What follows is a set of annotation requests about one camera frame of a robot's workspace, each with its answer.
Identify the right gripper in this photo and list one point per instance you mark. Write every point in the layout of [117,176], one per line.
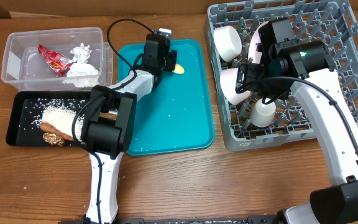
[252,87]

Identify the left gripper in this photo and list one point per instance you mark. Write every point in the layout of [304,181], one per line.
[171,60]

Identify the yellow plastic spoon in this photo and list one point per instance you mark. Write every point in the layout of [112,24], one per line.
[178,69]

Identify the large white plate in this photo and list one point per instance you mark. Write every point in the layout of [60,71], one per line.
[255,56]

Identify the white plastic cup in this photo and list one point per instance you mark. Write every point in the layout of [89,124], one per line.
[262,115]

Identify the small white bowl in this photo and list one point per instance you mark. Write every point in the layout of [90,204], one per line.
[227,42]

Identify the white napkin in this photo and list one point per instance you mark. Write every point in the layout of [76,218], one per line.
[82,74]

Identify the red snack wrapper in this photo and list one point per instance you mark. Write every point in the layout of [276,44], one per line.
[59,63]

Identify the white rice pile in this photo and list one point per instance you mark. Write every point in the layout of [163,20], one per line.
[56,113]

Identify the brown food scrap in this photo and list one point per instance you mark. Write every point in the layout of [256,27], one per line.
[53,139]

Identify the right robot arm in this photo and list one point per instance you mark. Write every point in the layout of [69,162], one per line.
[281,64]

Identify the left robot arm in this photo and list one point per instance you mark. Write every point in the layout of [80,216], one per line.
[108,124]

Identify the grey dishwasher rack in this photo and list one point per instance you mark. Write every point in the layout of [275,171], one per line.
[331,22]

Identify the clear plastic waste bin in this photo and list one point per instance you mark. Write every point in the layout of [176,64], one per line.
[26,69]

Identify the teal plastic tray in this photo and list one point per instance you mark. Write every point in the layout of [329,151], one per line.
[177,115]

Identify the black plastic tray bin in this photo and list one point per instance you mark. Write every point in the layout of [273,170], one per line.
[28,106]

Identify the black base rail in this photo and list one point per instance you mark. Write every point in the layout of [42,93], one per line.
[254,219]

